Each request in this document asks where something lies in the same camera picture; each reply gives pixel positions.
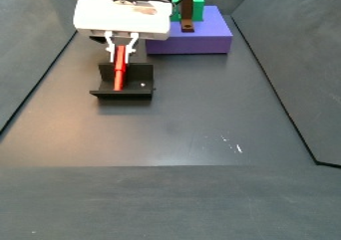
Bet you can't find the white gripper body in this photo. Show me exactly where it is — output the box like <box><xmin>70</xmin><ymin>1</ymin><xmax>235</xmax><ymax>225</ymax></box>
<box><xmin>74</xmin><ymin>0</ymin><xmax>173</xmax><ymax>40</ymax></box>

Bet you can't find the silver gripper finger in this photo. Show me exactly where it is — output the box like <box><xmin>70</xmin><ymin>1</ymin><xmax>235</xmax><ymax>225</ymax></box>
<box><xmin>126</xmin><ymin>32</ymin><xmax>139</xmax><ymax>64</ymax></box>
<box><xmin>104</xmin><ymin>31</ymin><xmax>116</xmax><ymax>63</ymax></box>

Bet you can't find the red hexagonal peg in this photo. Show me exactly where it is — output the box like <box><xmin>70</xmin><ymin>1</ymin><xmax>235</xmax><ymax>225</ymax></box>
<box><xmin>114</xmin><ymin>46</ymin><xmax>127</xmax><ymax>91</ymax></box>

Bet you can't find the green left block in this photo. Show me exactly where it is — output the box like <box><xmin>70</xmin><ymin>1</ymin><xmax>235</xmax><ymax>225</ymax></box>
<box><xmin>170</xmin><ymin>0</ymin><xmax>181</xmax><ymax>22</ymax></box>

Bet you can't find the green right block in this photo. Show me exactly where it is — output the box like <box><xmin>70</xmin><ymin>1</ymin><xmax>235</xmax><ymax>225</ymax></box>
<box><xmin>191</xmin><ymin>0</ymin><xmax>205</xmax><ymax>22</ymax></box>

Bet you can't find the brown slotted upright block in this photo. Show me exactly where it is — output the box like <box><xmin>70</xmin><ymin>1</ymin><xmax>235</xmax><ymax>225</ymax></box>
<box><xmin>179</xmin><ymin>0</ymin><xmax>194</xmax><ymax>33</ymax></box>

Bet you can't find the black angled holder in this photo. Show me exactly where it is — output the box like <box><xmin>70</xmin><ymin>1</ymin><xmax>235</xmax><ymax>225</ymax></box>
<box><xmin>91</xmin><ymin>63</ymin><xmax>155</xmax><ymax>100</ymax></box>

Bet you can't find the green block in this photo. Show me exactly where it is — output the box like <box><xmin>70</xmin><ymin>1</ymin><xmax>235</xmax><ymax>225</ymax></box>
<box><xmin>170</xmin><ymin>0</ymin><xmax>181</xmax><ymax>22</ymax></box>
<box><xmin>191</xmin><ymin>0</ymin><xmax>205</xmax><ymax>22</ymax></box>

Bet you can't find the purple base board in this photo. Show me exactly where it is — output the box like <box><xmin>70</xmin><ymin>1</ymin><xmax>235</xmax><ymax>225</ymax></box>
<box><xmin>146</xmin><ymin>6</ymin><xmax>233</xmax><ymax>55</ymax></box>

